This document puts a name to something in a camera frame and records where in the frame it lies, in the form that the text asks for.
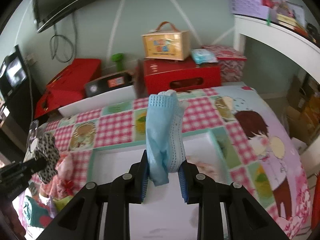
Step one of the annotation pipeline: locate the pink floral fabric bundle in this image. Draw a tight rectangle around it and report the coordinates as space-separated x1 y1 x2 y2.
186 155 220 181

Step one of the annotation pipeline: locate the black white spotted scrunchie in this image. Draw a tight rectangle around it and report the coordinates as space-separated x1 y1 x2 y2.
24 133 60 184

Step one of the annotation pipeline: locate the purple baby wipes pack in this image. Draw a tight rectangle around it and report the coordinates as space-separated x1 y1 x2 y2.
40 151 75 200

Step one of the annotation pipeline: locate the blue face mask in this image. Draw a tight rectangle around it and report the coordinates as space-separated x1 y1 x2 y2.
145 90 188 186

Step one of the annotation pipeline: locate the green microfiber cloth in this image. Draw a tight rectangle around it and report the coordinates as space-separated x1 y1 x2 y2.
53 196 73 212

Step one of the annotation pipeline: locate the teal rimmed white tray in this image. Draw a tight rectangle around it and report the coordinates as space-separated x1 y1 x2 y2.
87 129 232 239

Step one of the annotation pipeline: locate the teal plastic toy case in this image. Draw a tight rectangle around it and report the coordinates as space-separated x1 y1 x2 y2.
23 196 53 228

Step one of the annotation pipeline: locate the patterned tablecloth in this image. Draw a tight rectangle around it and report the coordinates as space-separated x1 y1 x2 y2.
39 86 311 238

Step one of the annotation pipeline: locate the black cabinet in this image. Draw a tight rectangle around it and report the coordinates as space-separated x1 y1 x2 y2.
1 45 41 133

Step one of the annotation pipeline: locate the white board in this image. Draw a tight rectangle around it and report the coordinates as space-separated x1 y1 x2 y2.
58 85 137 117

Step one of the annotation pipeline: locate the black rectangular box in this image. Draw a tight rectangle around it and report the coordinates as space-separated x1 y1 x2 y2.
85 70 133 97

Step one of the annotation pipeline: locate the red bag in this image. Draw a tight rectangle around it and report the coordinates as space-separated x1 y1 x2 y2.
34 59 101 119

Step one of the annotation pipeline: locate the red gift box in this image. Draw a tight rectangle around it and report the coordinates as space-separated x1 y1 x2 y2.
143 57 221 94

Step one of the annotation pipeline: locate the green knob object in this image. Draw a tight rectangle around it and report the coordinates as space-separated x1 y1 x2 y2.
111 53 124 72

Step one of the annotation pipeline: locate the red patterned box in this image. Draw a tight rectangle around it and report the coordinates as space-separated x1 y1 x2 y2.
202 44 247 82

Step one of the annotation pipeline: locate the blue wet wipes pack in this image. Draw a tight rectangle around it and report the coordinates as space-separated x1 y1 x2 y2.
191 49 218 65

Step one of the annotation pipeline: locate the black coiled wall cable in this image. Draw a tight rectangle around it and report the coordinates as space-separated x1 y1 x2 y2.
49 12 78 64

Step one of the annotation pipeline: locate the yellow handled gift box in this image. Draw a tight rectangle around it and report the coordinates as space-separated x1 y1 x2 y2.
142 21 190 61

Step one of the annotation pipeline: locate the white shelf frame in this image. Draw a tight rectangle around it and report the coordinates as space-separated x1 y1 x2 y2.
233 13 320 156

